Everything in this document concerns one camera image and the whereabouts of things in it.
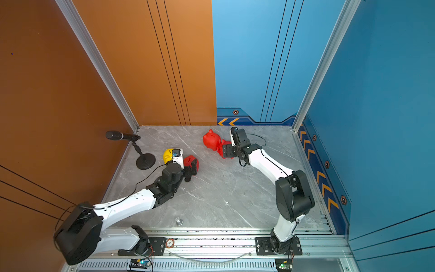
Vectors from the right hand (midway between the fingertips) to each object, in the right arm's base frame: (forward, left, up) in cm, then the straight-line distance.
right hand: (231, 148), depth 92 cm
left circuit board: (-51, +40, -15) cm, 66 cm away
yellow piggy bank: (-2, +36, -4) cm, 36 cm away
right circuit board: (-50, -21, -16) cm, 57 cm away
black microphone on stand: (-2, +51, -10) cm, 52 cm away
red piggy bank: (-13, +21, +7) cm, 25 cm away
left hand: (-8, +22, +3) cm, 23 cm away
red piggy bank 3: (+5, +6, -7) cm, 11 cm away
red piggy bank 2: (+10, +12, -5) cm, 16 cm away
